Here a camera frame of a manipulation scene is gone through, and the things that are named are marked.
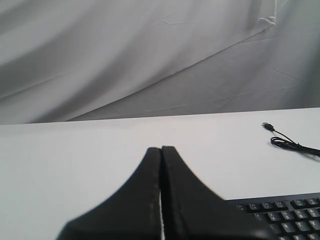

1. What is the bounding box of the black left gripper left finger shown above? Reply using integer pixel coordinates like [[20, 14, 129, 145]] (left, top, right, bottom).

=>
[[57, 147, 162, 240]]

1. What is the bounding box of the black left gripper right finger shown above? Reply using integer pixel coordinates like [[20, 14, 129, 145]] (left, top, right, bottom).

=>
[[160, 146, 275, 240]]

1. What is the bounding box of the black acer keyboard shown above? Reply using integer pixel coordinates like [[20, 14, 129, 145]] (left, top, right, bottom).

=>
[[227, 192, 320, 240]]

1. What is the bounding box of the grey backdrop cloth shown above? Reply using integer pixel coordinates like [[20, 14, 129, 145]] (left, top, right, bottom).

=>
[[0, 0, 320, 125]]

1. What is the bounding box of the black keyboard usb cable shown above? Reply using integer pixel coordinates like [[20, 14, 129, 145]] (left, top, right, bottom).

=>
[[261, 121, 320, 158]]

